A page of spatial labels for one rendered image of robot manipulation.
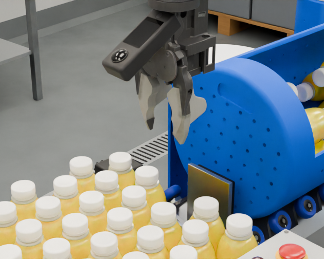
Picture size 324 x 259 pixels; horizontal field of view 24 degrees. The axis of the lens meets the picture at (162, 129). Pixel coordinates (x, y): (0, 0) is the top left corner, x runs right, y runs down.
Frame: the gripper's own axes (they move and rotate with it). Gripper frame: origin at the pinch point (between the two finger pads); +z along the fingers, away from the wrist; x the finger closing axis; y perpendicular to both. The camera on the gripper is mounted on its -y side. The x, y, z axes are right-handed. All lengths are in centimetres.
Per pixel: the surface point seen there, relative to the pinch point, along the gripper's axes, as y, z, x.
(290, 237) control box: 5.9, 11.5, -20.2
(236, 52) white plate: 69, 18, 45
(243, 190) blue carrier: 21.3, 19.9, 1.4
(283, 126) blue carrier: 21.7, 4.6, -5.8
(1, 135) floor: 106, 123, 227
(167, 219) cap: -0.8, 14.1, -2.2
